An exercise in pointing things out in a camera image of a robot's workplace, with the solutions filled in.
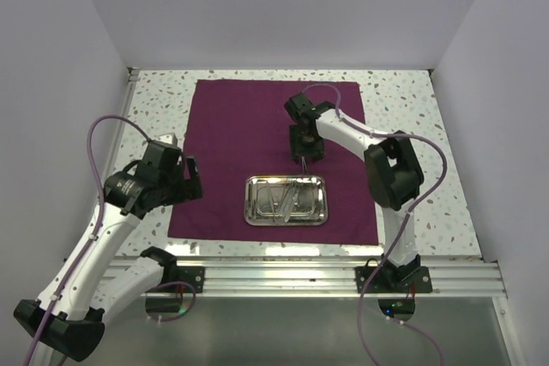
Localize steel hemostat clamp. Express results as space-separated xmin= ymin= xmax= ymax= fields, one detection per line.
xmin=301 ymin=156 xmax=310 ymax=177

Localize purple cloth wrap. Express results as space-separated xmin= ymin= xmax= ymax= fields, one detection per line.
xmin=168 ymin=80 xmax=378 ymax=245

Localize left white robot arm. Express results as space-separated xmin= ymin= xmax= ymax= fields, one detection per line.
xmin=14 ymin=134 xmax=203 ymax=362

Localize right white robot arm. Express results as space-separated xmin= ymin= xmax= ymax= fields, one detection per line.
xmin=284 ymin=93 xmax=424 ymax=291

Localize steel tweezers in tray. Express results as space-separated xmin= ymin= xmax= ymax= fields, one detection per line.
xmin=278 ymin=182 xmax=299 ymax=218

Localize steel forceps in tray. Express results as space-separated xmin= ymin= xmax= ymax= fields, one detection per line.
xmin=266 ymin=183 xmax=282 ymax=217

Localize steel instrument tray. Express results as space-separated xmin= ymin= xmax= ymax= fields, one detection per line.
xmin=244 ymin=175 xmax=329 ymax=226

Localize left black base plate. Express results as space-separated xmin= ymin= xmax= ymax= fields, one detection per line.
xmin=161 ymin=265 xmax=206 ymax=293

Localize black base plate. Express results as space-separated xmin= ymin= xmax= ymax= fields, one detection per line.
xmin=161 ymin=265 xmax=206 ymax=293
xmin=365 ymin=255 xmax=433 ymax=294

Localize aluminium left rail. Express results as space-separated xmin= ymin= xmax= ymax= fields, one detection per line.
xmin=63 ymin=66 xmax=139 ymax=264

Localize aluminium rail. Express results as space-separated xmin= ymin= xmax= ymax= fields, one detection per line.
xmin=63 ymin=66 xmax=139 ymax=264
xmin=177 ymin=256 xmax=506 ymax=297

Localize aluminium front rail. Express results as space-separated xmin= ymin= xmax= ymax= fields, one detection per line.
xmin=177 ymin=256 xmax=506 ymax=297

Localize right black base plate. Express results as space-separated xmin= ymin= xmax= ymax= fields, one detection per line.
xmin=365 ymin=255 xmax=433 ymax=294

